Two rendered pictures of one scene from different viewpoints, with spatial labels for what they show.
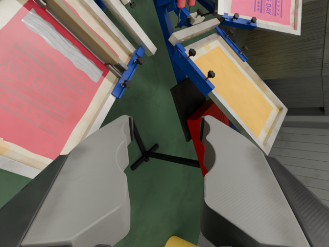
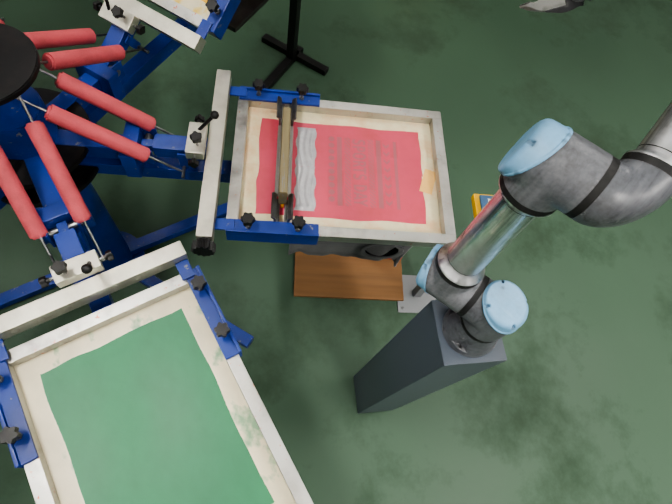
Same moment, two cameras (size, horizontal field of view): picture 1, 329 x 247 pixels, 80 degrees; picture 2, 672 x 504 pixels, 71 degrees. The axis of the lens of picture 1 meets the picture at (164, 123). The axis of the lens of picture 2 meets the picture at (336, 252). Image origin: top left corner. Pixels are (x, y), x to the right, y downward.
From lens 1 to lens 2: 1.11 m
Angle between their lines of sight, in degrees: 35
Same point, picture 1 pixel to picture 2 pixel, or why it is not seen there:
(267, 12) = not seen: outside the picture
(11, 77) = (369, 194)
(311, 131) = not seen: outside the picture
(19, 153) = (426, 161)
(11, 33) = (331, 211)
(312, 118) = not seen: outside the picture
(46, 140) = (404, 147)
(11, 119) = (403, 178)
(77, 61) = (310, 154)
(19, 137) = (414, 167)
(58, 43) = (308, 176)
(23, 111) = (391, 174)
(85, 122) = (365, 122)
